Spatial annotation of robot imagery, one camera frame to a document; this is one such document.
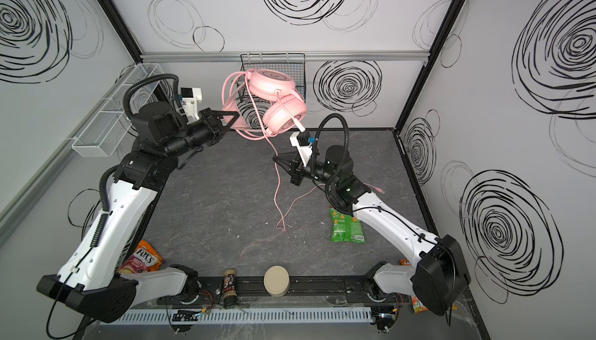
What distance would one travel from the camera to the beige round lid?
70 centimetres

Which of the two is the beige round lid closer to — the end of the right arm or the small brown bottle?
the small brown bottle

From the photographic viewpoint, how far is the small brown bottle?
2.33 ft

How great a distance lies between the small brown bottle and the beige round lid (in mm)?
114
